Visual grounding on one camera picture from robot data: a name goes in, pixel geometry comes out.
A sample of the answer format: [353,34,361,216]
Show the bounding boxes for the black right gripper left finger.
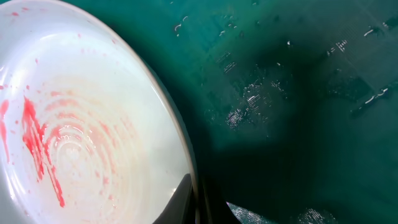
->
[154,174,195,224]

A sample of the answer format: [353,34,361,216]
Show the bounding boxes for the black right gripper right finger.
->
[200,177,241,224]

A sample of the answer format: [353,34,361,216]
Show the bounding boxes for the blue plastic tray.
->
[75,0,397,223]

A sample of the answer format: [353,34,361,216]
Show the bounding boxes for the light blue plate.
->
[1,1,198,223]

